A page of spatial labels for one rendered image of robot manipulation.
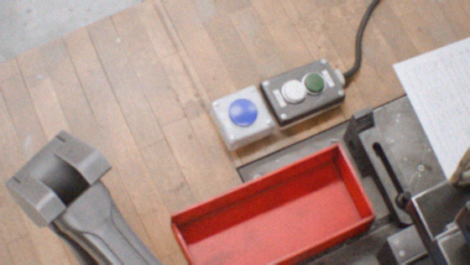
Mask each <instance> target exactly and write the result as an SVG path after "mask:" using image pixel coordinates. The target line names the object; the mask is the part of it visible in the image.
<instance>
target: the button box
mask: <svg viewBox="0 0 470 265"><path fill-rule="evenodd" d="M379 1H380V0H373V1H372V2H371V4H370V5H369V7H368V8H367V10H366V13H365V14H364V15H363V20H362V21H361V23H360V24H359V27H358V32H357V35H356V39H355V42H356V56H355V61H354V63H355V64H354V66H353V68H352V69H350V70H349V71H347V72H346V73H344V74H343V73H342V72H341V71H340V70H339V69H336V70H332V68H331V66H330V65H329V63H328V61H327V59H326V58H325V57H322V58H320V59H319V60H315V61H313V62H311V63H309V64H306V65H302V66H301V67H296V68H294V69H292V70H288V71H286V72H284V73H282V74H279V75H276V76H274V77H271V78H269V79H267V80H265V81H262V82H261V83H260V86H259V94H260V95H261V97H262V99H263V101H264V103H265V105H267V107H268V109H269V111H270V113H271V115H272V117H273V119H274V121H275V123H276V125H277V127H278V129H279V130H284V129H286V128H287V127H291V126H293V125H295V124H297V123H300V122H303V121H305V120H307V119H310V118H312V117H315V116H317V115H320V114H321V113H323V112H326V111H328V110H331V109H332V108H335V107H338V106H340V105H341V104H342V102H343V101H344V99H345V97H346V93H345V91H344V90H343V89H342V86H345V80H344V79H346V78H348V77H350V76H352V75H354V74H355V73H356V72H357V71H358V68H359V66H360V63H361V58H362V54H361V40H362V34H363V31H364V29H365V26H366V23H367V21H368V19H369V16H370V14H371V13H372V11H373V9H374V8H375V6H376V5H377V4H378V2H379ZM312 73H317V74H319V75H321V76H322V77H323V78H324V81H325V86H324V89H323V90H322V91H321V92H319V93H311V92H310V91H308V90H307V89H306V87H305V86H304V80H305V77H306V76H308V75H309V74H312ZM290 81H299V82H300V83H301V84H302V85H303V86H304V87H305V95H304V97H303V98H302V99H301V100H299V101H292V100H290V99H288V98H287V97H286V95H285V86H286V85H287V84H288V83H289V82H290Z"/></svg>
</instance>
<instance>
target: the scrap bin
mask: <svg viewBox="0 0 470 265"><path fill-rule="evenodd" d="M376 217H377V215H376V213H375V211H374V209H373V206H372V205H371V203H370V201H369V199H368V196H367V194H366V192H365V190H363V187H362V184H361V182H360V180H359V179H358V177H357V175H356V173H355V171H354V168H353V166H352V164H351V163H350V161H349V160H348V158H347V155H346V154H345V152H344V149H343V147H342V145H341V143H335V144H333V145H332V146H329V147H327V148H324V149H322V150H321V151H318V152H316V153H313V154H311V155H309V156H306V157H304V158H301V159H299V160H297V161H295V162H293V163H291V164H287V165H285V166H283V167H281V168H278V169H276V170H273V171H271V173H268V174H265V175H263V176H260V177H258V178H257V179H253V180H251V181H248V182H247V183H245V184H241V185H239V186H237V187H235V188H233V189H230V190H228V191H225V192H223V193H221V194H219V195H216V196H213V197H211V198H210V199H206V200H203V201H202V200H201V201H199V202H197V203H195V204H194V205H190V206H188V207H186V208H184V209H182V210H178V211H176V212H175V213H172V214H170V229H171V230H172V232H173V233H174V235H175V238H176V239H177V241H178V243H179V244H180V248H181V250H182V252H183V253H184V255H185V258H186V260H187V262H188V263H189V265H293V264H295V263H298V262H301V261H304V260H306V259H308V258H310V257H313V256H315V255H317V254H319V253H321V252H324V251H325V250H327V249H329V248H331V247H333V246H335V245H336V244H338V243H340V242H344V241H346V240H347V239H348V238H351V237H353V236H356V235H358V234H360V233H361V232H363V231H366V230H368V229H369V228H370V226H371V225H372V224H373V222H374V220H375V219H376Z"/></svg>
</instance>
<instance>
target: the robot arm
mask: <svg viewBox="0 0 470 265"><path fill-rule="evenodd" d="M111 168H112V166H111V165H110V163H109V162H108V161H107V160H106V159H105V157H104V155H103V154H102V153H101V152H100V151H99V150H98V149H97V148H95V147H94V146H92V145H90V144H89V143H86V142H84V141H82V140H80V139H79V138H77V137H75V136H73V135H72V134H71V133H69V132H67V131H66V130H63V129H62V130H61V131H60V132H59V133H58V134H57V135H55V138H52V139H51V140H50V141H49V142H48V143H47V144H46V145H45V146H44V147H43V148H42V149H41V150H40V151H39V152H38V153H36V154H35V155H34V156H33V157H32V158H31V159H30V160H29V161H28V162H27V163H26V164H24V166H23V167H22V168H21V169H20V170H19V171H17V172H16V173H15V174H14V175H13V176H12V177H11V178H10V179H8V180H7V181H6V182H4V185H5V186H6V187H7V189H8V191H9V193H10V195H11V196H12V197H13V198H14V200H15V201H16V202H17V203H18V204H19V206H20V208H21V209H22V210H23V211H24V212H25V215H26V216H28V217H29V218H30V219H31V221H32V222H33V223H34V224H36V225H37V227H39V228H42V227H44V226H47V227H48V228H49V229H50V230H52V231H53V232H54V233H55V234H56V235H58V236H60V238H61V239H62V240H63V242H64V243H65V244H66V245H67V247H68V248H69V250H70V251H71V253H72V255H73V256H74V258H75V259H76V261H77V262H78V263H79V264H80V265H163V264H162V263H161V261H160V260H159V259H158V258H157V257H156V256H155V255H154V254H153V253H152V252H151V251H150V250H149V249H148V248H147V246H146V245H145V244H144V243H143V242H142V240H141V239H140V238H139V237H138V236H137V234H136V233H135V232H134V231H133V229H132V228H131V226H130V225H129V224H128V223H127V221H126V220H125V218H124V216H123V214H122V212H121V211H120V210H119V208H118V206H117V204H116V202H115V200H114V199H113V197H112V194H111V191H110V189H108V187H106V185H104V184H103V182H102V181H101V180H100V178H102V177H103V176H104V175H105V174H106V173H107V172H108V171H109V170H110V169H111Z"/></svg>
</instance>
